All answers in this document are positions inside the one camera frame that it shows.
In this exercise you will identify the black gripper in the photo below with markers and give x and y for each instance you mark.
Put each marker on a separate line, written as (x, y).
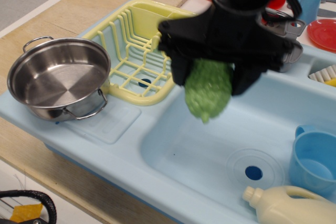
(223, 36)

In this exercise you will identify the green bumpy toy squash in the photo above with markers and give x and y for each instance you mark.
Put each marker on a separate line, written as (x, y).
(208, 88)

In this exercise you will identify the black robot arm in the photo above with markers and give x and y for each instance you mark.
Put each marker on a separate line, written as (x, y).
(252, 7)

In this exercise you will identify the stainless steel pot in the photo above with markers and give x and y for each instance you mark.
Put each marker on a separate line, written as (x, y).
(61, 79)

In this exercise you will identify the yellow plastic dish rack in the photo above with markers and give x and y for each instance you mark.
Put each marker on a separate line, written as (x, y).
(140, 73)

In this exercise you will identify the grey toy faucet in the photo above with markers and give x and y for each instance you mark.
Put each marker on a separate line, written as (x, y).
(288, 29)

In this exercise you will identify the red tilted cup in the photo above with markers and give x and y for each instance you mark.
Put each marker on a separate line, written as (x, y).
(276, 4)

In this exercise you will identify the light blue toy sink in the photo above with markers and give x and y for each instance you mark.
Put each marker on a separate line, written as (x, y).
(158, 163)

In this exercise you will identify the white yellow sponge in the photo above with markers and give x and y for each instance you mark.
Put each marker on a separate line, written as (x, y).
(326, 76)

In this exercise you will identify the red plastic plate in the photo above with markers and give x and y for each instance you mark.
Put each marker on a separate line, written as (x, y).
(322, 33)

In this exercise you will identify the blue upside-down cup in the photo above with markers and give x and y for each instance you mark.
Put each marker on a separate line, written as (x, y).
(309, 10)

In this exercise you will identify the grey toy knife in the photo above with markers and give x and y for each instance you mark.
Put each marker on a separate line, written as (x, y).
(326, 13)

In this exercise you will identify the blue plastic cup in sink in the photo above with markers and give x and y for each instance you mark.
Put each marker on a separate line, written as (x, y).
(312, 162)

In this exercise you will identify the cream detergent bottle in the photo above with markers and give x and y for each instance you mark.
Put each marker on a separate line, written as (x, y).
(289, 204)

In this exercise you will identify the yellow tape piece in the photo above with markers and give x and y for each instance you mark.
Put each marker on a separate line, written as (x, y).
(26, 213)

